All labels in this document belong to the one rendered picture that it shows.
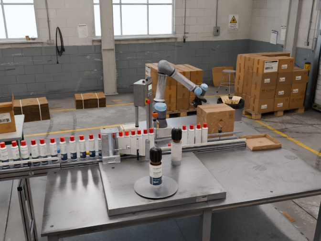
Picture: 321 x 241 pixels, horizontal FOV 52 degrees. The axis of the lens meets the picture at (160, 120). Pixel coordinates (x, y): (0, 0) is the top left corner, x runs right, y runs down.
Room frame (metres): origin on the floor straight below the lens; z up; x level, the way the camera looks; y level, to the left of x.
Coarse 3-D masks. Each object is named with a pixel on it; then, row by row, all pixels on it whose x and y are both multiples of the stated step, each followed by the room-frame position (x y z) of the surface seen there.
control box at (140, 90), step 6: (138, 84) 2.62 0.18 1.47; (144, 84) 2.62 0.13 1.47; (138, 90) 2.62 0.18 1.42; (144, 90) 2.61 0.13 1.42; (150, 90) 2.73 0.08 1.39; (138, 96) 2.62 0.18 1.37; (144, 96) 2.61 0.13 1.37; (150, 96) 2.73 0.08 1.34; (138, 102) 2.62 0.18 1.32; (144, 102) 2.61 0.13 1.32
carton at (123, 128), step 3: (120, 126) 3.18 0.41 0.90; (123, 126) 3.17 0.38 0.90; (126, 126) 3.17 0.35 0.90; (129, 126) 3.17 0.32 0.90; (132, 126) 3.17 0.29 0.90; (120, 129) 3.19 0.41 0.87; (123, 129) 3.09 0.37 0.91; (126, 129) 3.10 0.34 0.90; (129, 129) 3.11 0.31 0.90; (132, 129) 3.12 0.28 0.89; (135, 129) 3.13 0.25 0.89; (123, 132) 3.09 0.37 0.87; (129, 132) 3.11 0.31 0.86; (135, 132) 3.13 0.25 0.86; (123, 135) 3.09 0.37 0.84
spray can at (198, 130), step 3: (198, 126) 2.72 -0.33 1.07; (195, 129) 2.74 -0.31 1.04; (198, 129) 2.72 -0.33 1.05; (201, 129) 2.73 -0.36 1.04; (195, 132) 2.73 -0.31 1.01; (198, 132) 2.71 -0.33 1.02; (195, 135) 2.73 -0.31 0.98; (198, 135) 2.71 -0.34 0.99; (195, 138) 2.73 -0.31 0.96; (198, 138) 2.71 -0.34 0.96; (195, 141) 2.73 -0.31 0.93; (198, 141) 2.71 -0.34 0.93
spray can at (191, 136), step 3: (192, 126) 2.70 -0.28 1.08; (189, 129) 2.72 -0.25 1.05; (192, 129) 2.71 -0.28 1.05; (189, 132) 2.70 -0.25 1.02; (192, 132) 2.70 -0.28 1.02; (189, 135) 2.70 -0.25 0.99; (192, 135) 2.70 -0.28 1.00; (189, 138) 2.70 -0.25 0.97; (192, 138) 2.70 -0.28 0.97; (189, 141) 2.70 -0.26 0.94; (192, 141) 2.70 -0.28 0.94; (192, 147) 2.70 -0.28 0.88
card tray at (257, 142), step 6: (240, 138) 2.99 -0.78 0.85; (246, 138) 3.01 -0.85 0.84; (252, 138) 3.02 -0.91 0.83; (258, 138) 3.02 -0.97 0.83; (264, 138) 3.02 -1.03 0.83; (270, 138) 2.98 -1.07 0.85; (246, 144) 2.87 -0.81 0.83; (252, 144) 2.87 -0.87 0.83; (258, 144) 2.87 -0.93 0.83; (264, 144) 2.87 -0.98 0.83; (270, 144) 2.79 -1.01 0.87; (276, 144) 2.80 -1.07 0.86; (252, 150) 2.74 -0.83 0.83
